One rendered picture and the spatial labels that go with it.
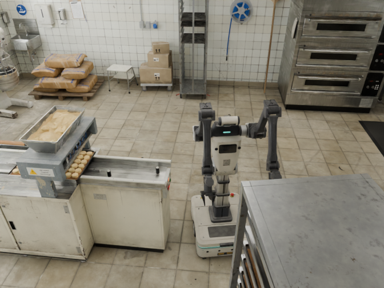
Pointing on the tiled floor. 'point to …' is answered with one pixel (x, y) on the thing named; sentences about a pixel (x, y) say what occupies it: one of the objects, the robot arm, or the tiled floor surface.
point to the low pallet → (67, 92)
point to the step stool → (122, 74)
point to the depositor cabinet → (44, 220)
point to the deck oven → (333, 56)
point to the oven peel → (270, 42)
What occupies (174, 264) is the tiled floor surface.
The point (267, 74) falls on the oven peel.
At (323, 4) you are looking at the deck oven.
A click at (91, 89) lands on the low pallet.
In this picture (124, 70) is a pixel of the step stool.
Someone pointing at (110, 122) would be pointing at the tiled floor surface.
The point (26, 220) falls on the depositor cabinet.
